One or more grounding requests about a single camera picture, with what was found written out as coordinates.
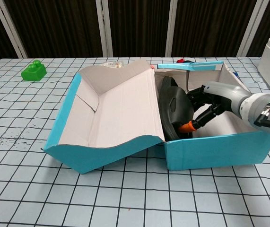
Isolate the green toy building block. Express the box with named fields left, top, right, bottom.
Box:
left=21, top=60, right=47, bottom=83

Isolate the black bottle red cap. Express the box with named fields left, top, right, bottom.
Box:
left=176, top=58, right=197, bottom=64

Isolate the light blue shoe box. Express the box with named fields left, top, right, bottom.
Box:
left=43, top=59, right=270, bottom=175

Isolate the white black checked tablecloth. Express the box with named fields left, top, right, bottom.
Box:
left=0, top=56, right=270, bottom=227

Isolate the black slipper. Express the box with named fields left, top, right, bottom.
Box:
left=158, top=75, right=196, bottom=142

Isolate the black folding partition screen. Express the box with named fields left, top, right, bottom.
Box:
left=0, top=0, right=270, bottom=59

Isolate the black wrist cable with plug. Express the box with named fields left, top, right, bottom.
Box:
left=254, top=89, right=270, bottom=130

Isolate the clear snack packet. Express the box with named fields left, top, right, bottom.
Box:
left=100, top=61, right=126, bottom=69

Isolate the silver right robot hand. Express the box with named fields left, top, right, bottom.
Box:
left=179, top=80, right=253, bottom=133

